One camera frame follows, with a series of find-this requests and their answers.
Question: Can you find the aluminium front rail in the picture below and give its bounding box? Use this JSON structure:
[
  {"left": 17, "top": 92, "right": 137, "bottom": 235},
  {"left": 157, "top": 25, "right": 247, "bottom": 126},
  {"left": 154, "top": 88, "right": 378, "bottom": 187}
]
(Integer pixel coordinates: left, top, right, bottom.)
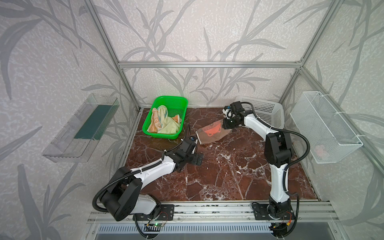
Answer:
[{"left": 86, "top": 200, "right": 340, "bottom": 224}]

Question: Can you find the black corrugated cable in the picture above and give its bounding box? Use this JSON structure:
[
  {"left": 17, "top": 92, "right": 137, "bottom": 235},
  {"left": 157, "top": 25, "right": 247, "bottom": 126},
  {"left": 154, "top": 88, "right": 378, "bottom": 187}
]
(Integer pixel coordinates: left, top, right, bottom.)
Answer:
[
  {"left": 91, "top": 124, "right": 193, "bottom": 213},
  {"left": 239, "top": 101, "right": 311, "bottom": 193}
]

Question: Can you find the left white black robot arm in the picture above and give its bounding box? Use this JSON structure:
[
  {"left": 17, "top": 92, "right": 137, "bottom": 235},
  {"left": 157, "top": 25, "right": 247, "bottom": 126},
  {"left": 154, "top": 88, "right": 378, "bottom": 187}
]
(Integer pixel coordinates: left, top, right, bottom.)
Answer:
[{"left": 92, "top": 136, "right": 203, "bottom": 221}]

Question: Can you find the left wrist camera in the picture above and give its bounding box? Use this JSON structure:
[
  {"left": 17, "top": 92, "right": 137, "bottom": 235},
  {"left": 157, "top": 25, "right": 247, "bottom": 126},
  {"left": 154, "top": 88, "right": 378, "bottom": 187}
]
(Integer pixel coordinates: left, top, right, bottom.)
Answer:
[{"left": 190, "top": 136, "right": 197, "bottom": 143}]

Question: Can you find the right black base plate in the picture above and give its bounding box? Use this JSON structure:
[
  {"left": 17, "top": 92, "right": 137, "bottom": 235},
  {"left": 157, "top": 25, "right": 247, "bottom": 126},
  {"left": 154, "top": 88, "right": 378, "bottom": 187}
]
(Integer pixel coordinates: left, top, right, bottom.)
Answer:
[{"left": 251, "top": 201, "right": 296, "bottom": 221}]

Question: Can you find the pink brown bear towel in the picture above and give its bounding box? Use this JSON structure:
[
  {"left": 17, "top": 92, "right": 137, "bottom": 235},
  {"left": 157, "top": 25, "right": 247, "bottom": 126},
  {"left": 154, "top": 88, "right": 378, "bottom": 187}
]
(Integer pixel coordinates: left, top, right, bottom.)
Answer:
[{"left": 196, "top": 120, "right": 232, "bottom": 145}]

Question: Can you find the left black corrugated cable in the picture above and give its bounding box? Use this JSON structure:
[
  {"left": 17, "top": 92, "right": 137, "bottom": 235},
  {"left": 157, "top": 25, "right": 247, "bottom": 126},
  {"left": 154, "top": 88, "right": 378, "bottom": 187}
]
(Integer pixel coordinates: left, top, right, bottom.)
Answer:
[{"left": 91, "top": 124, "right": 193, "bottom": 213}]

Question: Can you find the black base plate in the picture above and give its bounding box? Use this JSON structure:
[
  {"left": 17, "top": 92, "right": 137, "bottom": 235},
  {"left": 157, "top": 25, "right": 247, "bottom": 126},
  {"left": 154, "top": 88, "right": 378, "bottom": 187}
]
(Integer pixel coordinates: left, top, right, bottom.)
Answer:
[
  {"left": 251, "top": 201, "right": 296, "bottom": 221},
  {"left": 135, "top": 204, "right": 175, "bottom": 221}
]

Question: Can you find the green plastic basket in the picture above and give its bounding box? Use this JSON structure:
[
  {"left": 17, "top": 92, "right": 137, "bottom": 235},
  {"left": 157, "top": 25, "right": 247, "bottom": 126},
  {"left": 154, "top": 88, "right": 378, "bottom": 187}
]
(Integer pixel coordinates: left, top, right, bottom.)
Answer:
[{"left": 142, "top": 96, "right": 189, "bottom": 140}]

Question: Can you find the right black corrugated cable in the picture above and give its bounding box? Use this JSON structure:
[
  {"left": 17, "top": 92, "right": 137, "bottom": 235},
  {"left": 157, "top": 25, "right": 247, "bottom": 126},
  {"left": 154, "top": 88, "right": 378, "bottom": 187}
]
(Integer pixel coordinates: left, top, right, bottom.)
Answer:
[{"left": 239, "top": 101, "right": 311, "bottom": 193}]

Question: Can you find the white wire mesh basket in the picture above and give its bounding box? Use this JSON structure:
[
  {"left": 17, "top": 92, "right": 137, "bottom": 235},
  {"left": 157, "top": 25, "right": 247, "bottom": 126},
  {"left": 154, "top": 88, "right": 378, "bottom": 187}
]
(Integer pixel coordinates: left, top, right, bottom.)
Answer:
[{"left": 291, "top": 91, "right": 364, "bottom": 164}]

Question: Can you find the peach patterned towel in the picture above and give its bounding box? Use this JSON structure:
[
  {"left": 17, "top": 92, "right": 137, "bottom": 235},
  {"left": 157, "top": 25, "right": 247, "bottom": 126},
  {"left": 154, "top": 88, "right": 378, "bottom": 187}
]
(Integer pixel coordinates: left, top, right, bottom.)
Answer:
[{"left": 147, "top": 108, "right": 162, "bottom": 133}]

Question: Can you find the clear plastic wall shelf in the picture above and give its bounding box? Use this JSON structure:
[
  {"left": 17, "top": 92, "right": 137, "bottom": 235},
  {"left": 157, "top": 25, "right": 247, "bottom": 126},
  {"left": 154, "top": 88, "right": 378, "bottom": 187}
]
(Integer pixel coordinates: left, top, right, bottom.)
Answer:
[{"left": 42, "top": 94, "right": 120, "bottom": 163}]

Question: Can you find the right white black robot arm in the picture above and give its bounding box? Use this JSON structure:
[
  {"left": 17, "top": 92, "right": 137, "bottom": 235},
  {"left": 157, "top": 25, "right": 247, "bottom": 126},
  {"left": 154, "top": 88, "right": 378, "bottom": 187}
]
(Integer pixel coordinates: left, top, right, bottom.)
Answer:
[{"left": 223, "top": 101, "right": 292, "bottom": 215}]

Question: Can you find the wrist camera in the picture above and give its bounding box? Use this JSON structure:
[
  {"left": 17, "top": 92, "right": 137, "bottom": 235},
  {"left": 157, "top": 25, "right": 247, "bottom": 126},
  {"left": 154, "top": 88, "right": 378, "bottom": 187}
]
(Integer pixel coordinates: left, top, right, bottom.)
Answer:
[
  {"left": 223, "top": 106, "right": 233, "bottom": 119},
  {"left": 190, "top": 136, "right": 197, "bottom": 143}
]

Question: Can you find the white plastic basket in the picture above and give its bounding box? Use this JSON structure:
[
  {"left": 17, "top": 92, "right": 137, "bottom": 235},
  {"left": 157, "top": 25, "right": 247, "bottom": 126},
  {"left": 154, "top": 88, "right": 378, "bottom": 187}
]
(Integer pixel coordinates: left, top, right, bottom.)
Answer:
[{"left": 235, "top": 96, "right": 285, "bottom": 129}]

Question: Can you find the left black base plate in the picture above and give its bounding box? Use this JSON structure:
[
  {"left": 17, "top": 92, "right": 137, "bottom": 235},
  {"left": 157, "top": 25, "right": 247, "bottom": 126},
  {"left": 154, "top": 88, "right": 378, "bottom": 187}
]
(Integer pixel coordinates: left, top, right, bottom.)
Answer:
[{"left": 135, "top": 204, "right": 175, "bottom": 221}]

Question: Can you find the yellow green towel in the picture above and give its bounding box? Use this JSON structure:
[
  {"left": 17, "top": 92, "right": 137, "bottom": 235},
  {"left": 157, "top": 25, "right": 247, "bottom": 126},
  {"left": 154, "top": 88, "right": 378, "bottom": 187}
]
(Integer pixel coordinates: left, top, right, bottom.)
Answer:
[{"left": 157, "top": 106, "right": 182, "bottom": 135}]

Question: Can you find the aluminium frame crossbar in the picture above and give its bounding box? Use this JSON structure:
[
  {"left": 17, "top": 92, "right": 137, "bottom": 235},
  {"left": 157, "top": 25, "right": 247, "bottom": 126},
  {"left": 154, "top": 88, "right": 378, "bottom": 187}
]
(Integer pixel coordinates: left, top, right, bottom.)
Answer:
[{"left": 118, "top": 61, "right": 301, "bottom": 69}]

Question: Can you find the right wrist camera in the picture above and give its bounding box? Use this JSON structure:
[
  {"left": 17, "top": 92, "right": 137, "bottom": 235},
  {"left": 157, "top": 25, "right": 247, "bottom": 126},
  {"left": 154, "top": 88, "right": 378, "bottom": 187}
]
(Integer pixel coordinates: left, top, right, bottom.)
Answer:
[{"left": 223, "top": 106, "right": 233, "bottom": 119}]

